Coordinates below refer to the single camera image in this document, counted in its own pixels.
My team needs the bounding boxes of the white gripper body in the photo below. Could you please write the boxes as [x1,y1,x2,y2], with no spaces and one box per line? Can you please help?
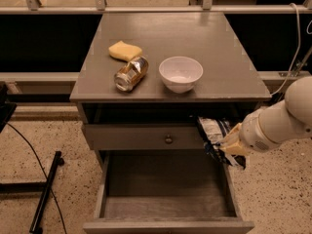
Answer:
[239,110,280,153]

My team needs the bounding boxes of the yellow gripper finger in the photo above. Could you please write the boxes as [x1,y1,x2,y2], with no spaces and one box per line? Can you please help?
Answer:
[220,144,250,156]
[221,123,241,144]

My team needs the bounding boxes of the blue chip bag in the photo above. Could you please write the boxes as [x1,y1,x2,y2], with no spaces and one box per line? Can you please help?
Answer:
[196,117,246,169]

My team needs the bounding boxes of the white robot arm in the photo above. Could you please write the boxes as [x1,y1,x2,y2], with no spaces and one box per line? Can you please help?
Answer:
[220,76,312,155]

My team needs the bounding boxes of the round brass drawer knob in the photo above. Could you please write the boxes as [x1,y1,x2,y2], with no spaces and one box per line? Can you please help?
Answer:
[165,135,173,144]

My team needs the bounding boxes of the grey middle drawer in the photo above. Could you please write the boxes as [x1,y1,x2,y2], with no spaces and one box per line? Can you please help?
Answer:
[83,124,204,150]

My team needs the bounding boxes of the grey open bottom drawer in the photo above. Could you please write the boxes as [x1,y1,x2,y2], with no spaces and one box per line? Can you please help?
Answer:
[84,150,254,234]

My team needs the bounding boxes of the grey wooden drawer cabinet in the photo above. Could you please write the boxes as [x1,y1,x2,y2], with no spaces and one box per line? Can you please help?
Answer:
[70,12,270,161]

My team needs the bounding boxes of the white bowl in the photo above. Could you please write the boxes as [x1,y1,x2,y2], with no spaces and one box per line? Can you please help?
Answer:
[159,57,204,94]

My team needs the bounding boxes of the shiny metallic can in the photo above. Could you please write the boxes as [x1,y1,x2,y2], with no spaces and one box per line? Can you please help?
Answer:
[114,57,149,92]

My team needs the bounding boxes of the yellow sponge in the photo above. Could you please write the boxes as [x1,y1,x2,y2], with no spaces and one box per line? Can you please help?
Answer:
[108,41,142,61]

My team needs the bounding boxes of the black stand base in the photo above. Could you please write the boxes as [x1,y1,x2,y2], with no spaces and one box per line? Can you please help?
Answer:
[0,151,64,234]

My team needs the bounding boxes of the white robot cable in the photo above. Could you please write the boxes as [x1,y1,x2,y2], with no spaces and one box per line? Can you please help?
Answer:
[271,2,303,97]

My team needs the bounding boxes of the black floor cable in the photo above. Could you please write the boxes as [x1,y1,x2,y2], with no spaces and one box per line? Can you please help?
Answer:
[6,122,68,234]

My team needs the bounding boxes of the metal railing frame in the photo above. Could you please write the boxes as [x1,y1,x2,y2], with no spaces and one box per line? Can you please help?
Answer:
[0,0,312,16]

